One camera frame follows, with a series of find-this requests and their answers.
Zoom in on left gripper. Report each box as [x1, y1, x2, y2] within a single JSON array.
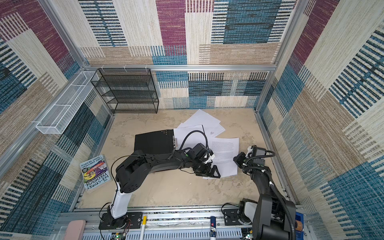
[[191, 159, 221, 178]]

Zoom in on printed paper sheet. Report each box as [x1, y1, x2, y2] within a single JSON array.
[[173, 125, 206, 150], [209, 138, 240, 178]]

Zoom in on white paper sheet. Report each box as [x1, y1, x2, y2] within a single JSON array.
[[178, 110, 225, 138]]

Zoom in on orange folder black inside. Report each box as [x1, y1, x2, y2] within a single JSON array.
[[133, 129, 208, 157]]

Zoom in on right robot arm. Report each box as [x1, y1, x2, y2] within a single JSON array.
[[234, 152, 296, 240]]

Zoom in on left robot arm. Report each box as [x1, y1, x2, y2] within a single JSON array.
[[102, 130, 221, 225]]

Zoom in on blue glue stick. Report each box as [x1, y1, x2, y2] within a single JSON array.
[[210, 216, 217, 240]]

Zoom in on green circuit board right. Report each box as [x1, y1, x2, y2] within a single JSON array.
[[242, 233, 254, 240]]

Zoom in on green circuit board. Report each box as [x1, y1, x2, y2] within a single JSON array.
[[111, 233, 126, 240], [242, 233, 254, 240]]

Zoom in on white yellow marker pen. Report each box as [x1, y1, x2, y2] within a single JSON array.
[[139, 216, 147, 240]]

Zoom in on blue box with tape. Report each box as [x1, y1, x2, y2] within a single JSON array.
[[295, 212, 304, 240]]

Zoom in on green circuit board left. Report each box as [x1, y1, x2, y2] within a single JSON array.
[[111, 233, 126, 240]]

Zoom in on colourful children's book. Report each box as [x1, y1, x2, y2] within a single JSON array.
[[80, 155, 112, 192]]

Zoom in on pink object at edge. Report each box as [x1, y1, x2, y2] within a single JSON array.
[[63, 220, 86, 240]]

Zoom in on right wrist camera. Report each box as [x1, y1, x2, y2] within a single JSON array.
[[246, 145, 267, 159]]

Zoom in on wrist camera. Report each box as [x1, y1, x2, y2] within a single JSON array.
[[188, 143, 215, 164], [246, 145, 267, 159]]

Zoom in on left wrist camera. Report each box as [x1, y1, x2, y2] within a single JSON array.
[[188, 143, 215, 164]]

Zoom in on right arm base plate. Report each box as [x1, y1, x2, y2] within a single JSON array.
[[222, 209, 252, 226]]

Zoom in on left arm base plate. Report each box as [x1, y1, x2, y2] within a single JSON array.
[[99, 212, 143, 230]]

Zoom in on black wire mesh shelf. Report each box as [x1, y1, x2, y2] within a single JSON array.
[[91, 68, 159, 114]]

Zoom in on white wire mesh basket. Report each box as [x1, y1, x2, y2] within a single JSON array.
[[36, 71, 95, 135]]

